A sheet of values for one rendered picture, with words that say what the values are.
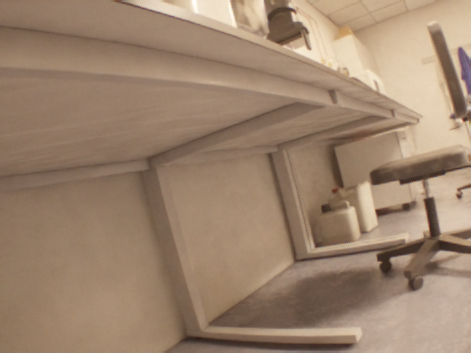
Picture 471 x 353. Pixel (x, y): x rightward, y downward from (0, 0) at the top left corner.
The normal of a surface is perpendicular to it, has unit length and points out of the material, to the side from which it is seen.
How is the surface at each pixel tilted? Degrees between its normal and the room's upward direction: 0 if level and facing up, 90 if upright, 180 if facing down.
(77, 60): 90
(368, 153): 90
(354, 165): 90
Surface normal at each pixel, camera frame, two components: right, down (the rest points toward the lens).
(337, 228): -0.49, 0.09
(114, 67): 0.79, -0.22
